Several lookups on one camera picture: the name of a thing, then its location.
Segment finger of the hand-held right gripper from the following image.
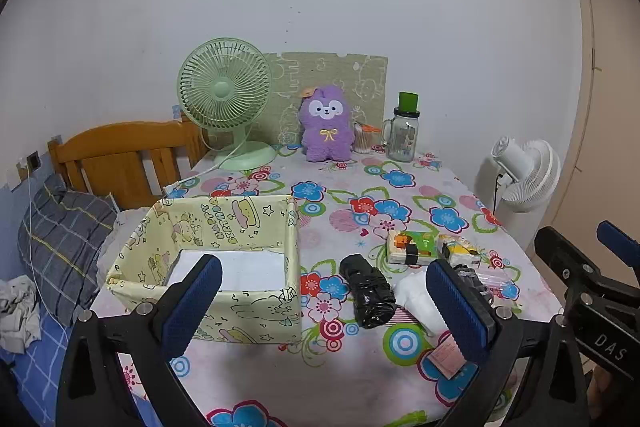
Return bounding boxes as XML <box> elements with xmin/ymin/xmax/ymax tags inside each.
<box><xmin>534</xmin><ymin>227</ymin><xmax>640</xmax><ymax>304</ymax></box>
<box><xmin>596</xmin><ymin>221</ymin><xmax>640</xmax><ymax>261</ymax></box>

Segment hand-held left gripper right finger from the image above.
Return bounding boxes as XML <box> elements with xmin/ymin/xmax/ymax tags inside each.
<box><xmin>425</xmin><ymin>258</ymin><xmax>588</xmax><ymax>427</ymax></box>

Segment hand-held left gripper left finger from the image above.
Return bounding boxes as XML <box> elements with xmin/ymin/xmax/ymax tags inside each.
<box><xmin>56</xmin><ymin>253</ymin><xmax>224</xmax><ymax>427</ymax></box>

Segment grey sock ball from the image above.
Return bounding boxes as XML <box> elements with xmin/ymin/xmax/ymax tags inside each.
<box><xmin>452</xmin><ymin>266</ymin><xmax>496</xmax><ymax>308</ymax></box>

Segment white cloth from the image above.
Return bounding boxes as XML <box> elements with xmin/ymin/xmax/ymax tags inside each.
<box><xmin>0</xmin><ymin>274</ymin><xmax>42</xmax><ymax>354</ymax></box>
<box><xmin>393</xmin><ymin>272</ymin><xmax>451</xmax><ymax>338</ymax></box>

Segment pink packet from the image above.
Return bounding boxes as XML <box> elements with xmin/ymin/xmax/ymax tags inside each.
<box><xmin>425</xmin><ymin>339</ymin><xmax>476</xmax><ymax>380</ymax></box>

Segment clear plastic packet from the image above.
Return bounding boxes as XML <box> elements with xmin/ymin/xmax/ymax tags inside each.
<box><xmin>475</xmin><ymin>269</ymin><xmax>508</xmax><ymax>293</ymax></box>

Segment yellow tissue pack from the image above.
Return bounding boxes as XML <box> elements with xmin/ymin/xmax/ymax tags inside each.
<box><xmin>436</xmin><ymin>234</ymin><xmax>482</xmax><ymax>268</ymax></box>

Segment green orange tissue pack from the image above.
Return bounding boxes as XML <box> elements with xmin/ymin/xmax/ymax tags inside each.
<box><xmin>386</xmin><ymin>229</ymin><xmax>439</xmax><ymax>266</ymax></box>

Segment black crinkled bundle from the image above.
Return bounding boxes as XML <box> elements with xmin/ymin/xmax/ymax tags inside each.
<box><xmin>339</xmin><ymin>253</ymin><xmax>397</xmax><ymax>330</ymax></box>

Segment yellow fabric storage box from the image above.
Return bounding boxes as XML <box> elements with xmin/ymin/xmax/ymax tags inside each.
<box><xmin>105</xmin><ymin>194</ymin><xmax>303</xmax><ymax>345</ymax></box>

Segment white standing fan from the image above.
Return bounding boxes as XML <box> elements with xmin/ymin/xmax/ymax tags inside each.
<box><xmin>475</xmin><ymin>136</ymin><xmax>562</xmax><ymax>258</ymax></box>

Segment white pillow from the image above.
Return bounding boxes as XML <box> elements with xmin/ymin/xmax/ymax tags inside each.
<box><xmin>97</xmin><ymin>207</ymin><xmax>151</xmax><ymax>268</ymax></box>

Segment beige door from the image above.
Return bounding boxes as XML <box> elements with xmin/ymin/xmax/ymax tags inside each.
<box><xmin>562</xmin><ymin>0</ymin><xmax>640</xmax><ymax>268</ymax></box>

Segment plaid pillow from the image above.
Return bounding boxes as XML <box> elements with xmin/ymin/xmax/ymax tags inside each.
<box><xmin>17</xmin><ymin>174</ymin><xmax>118</xmax><ymax>328</ymax></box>

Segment floral tablecloth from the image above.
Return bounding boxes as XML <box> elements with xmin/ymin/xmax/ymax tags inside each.
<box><xmin>90</xmin><ymin>144</ymin><xmax>566</xmax><ymax>427</ymax></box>

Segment crumpled white cloth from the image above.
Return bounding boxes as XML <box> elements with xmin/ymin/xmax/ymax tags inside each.
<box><xmin>0</xmin><ymin>274</ymin><xmax>42</xmax><ymax>354</ymax></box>

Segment wooden bed headboard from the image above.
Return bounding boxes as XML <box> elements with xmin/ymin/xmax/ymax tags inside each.
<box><xmin>47</xmin><ymin>119</ymin><xmax>208</xmax><ymax>210</ymax></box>

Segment glass mug with green lid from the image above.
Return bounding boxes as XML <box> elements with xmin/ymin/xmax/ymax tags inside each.
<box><xmin>382</xmin><ymin>92</ymin><xmax>422</xmax><ymax>162</ymax></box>

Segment cotton swab jar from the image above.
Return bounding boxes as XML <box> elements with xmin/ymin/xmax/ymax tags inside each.
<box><xmin>354</xmin><ymin>122</ymin><xmax>379</xmax><ymax>154</ymax></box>

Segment purple plush toy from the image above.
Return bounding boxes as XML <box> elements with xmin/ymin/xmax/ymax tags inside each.
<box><xmin>298</xmin><ymin>86</ymin><xmax>357</xmax><ymax>164</ymax></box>

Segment green desk fan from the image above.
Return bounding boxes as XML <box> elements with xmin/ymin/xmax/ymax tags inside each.
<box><xmin>176</xmin><ymin>38</ymin><xmax>277</xmax><ymax>171</ymax></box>

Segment green cartoon board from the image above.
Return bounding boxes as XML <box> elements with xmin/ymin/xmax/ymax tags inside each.
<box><xmin>260</xmin><ymin>52</ymin><xmax>390</xmax><ymax>146</ymax></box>

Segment white fan cable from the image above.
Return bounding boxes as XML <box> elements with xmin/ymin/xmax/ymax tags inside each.
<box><xmin>162</xmin><ymin>134</ymin><xmax>251</xmax><ymax>198</ymax></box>

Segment thin white cable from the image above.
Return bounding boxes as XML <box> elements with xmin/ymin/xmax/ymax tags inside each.
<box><xmin>25</xmin><ymin>169</ymin><xmax>41</xmax><ymax>293</ymax></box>

